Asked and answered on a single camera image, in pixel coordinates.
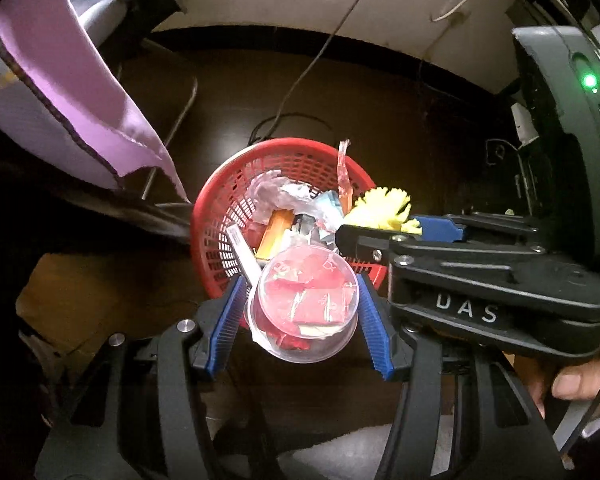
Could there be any white flat packet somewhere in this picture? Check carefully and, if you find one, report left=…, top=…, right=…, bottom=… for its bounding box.
left=226, top=225, right=263, bottom=286

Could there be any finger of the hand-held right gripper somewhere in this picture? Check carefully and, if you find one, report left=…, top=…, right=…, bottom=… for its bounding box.
left=410, top=212, right=543, bottom=253
left=336, top=224, right=571, bottom=306

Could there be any orange and green cardboard box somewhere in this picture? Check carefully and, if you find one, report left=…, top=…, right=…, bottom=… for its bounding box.
left=256, top=210, right=293, bottom=261

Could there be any crumpled clear plastic wrap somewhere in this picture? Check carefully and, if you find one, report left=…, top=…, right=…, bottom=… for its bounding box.
left=250, top=172, right=313, bottom=211

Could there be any red plastic basket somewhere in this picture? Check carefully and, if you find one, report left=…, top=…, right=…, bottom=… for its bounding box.
left=190, top=138, right=388, bottom=301

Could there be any red plastic strip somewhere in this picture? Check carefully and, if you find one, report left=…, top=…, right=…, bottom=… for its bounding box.
left=336, top=138, right=353, bottom=211

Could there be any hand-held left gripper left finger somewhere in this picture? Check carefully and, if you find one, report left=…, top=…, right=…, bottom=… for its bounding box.
left=35, top=275, right=281, bottom=480

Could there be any person's right hand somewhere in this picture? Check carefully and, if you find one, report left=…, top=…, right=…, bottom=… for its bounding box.
left=527, top=357, right=600, bottom=421

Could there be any yellow plastic pompom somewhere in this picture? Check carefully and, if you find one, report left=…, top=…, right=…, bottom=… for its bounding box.
left=342, top=186, right=423, bottom=235

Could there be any clear plastic cup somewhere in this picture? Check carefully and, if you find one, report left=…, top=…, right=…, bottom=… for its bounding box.
left=247, top=245, right=359, bottom=364

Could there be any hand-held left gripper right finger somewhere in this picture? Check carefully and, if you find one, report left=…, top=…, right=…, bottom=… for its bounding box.
left=357, top=272, right=566, bottom=480

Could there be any black cable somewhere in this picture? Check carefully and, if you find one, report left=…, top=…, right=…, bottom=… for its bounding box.
left=250, top=0, right=386, bottom=146

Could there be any blue crumpled wrapper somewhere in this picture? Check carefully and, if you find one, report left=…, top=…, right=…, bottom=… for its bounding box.
left=312, top=191, right=343, bottom=231

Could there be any purple printed tablecloth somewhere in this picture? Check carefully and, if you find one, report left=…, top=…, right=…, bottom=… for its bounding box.
left=0, top=0, right=191, bottom=201

